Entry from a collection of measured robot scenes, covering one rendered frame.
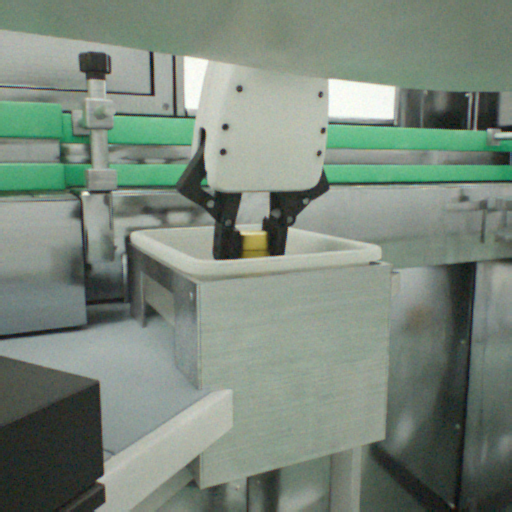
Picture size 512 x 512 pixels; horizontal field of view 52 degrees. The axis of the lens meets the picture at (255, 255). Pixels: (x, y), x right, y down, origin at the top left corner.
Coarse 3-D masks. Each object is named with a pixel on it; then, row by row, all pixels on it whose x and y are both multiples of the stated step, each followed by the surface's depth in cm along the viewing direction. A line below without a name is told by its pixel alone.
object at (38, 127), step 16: (0, 112) 47; (16, 112) 48; (32, 112) 48; (48, 112) 49; (0, 128) 47; (16, 128) 48; (32, 128) 48; (48, 128) 49; (0, 144) 48; (16, 144) 48; (32, 144) 49; (48, 144) 50; (0, 160) 48; (16, 160) 49; (32, 160) 49; (48, 160) 50; (0, 176) 48; (16, 176) 48; (32, 176) 49; (48, 176) 50; (64, 176) 50
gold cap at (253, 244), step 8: (240, 232) 45; (248, 232) 45; (256, 232) 45; (264, 232) 45; (240, 240) 44; (248, 240) 44; (256, 240) 44; (264, 240) 44; (240, 248) 44; (248, 248) 44; (256, 248) 44; (264, 248) 44; (240, 256) 44; (248, 256) 44; (256, 256) 44; (264, 256) 44
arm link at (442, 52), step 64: (0, 0) 1; (64, 0) 1; (128, 0) 1; (192, 0) 2; (256, 0) 2; (320, 0) 2; (384, 0) 2; (448, 0) 2; (256, 64) 3; (320, 64) 3; (384, 64) 3; (448, 64) 3
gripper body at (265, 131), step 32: (224, 64) 37; (224, 96) 37; (256, 96) 38; (288, 96) 39; (320, 96) 41; (224, 128) 38; (256, 128) 39; (288, 128) 40; (320, 128) 41; (224, 160) 39; (256, 160) 40; (288, 160) 41; (320, 160) 42
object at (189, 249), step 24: (144, 240) 49; (168, 240) 57; (192, 240) 58; (288, 240) 57; (312, 240) 53; (336, 240) 49; (192, 264) 38; (216, 264) 37; (240, 264) 37; (264, 264) 38; (288, 264) 39; (312, 264) 40; (336, 264) 41; (360, 264) 43
